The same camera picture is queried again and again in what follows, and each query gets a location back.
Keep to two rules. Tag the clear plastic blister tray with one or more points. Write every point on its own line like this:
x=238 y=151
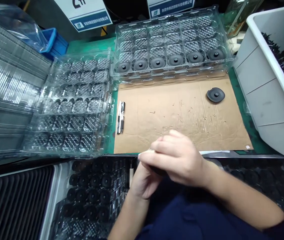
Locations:
x=172 y=37

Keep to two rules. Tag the brown cardboard sheet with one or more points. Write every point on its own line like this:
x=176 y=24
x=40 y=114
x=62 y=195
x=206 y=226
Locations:
x=179 y=115

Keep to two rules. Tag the black round knobbed disc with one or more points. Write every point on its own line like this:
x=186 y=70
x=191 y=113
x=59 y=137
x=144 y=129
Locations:
x=215 y=94

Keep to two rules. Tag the clear plastic bag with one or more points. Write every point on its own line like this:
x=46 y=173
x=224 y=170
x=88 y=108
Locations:
x=14 y=22

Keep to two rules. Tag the blue plastic crate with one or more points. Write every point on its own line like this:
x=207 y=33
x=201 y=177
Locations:
x=54 y=42

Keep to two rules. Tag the black and silver utility knife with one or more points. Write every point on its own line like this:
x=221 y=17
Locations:
x=120 y=117

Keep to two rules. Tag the filled tray of black discs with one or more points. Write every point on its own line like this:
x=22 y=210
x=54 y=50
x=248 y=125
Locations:
x=264 y=180

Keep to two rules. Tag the row of black discs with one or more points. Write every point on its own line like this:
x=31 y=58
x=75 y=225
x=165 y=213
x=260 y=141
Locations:
x=169 y=61

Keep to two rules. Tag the person's right fingers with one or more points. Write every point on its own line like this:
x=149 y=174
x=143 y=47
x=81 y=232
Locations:
x=163 y=146

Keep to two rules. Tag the white sign with blue band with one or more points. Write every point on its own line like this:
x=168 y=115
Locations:
x=170 y=7
x=86 y=15

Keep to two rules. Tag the stack of clear blister trays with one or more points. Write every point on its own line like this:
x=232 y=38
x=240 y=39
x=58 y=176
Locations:
x=74 y=105

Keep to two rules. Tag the person's left hand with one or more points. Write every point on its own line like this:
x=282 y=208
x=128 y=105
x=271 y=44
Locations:
x=141 y=186

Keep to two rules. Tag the tall stacks of clear trays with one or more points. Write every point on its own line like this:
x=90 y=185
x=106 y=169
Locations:
x=9 y=95

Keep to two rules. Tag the black ribbed tray stack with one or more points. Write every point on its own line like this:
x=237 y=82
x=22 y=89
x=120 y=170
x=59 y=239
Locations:
x=14 y=205

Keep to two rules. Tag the large grey plastic bin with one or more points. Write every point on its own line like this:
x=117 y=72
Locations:
x=264 y=82

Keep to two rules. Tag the white crate of filled trays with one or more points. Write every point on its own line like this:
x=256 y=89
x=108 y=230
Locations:
x=89 y=197

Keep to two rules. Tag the person's left fingers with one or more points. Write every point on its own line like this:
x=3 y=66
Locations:
x=144 y=168

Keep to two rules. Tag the person's right hand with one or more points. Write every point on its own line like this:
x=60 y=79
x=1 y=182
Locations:
x=182 y=160

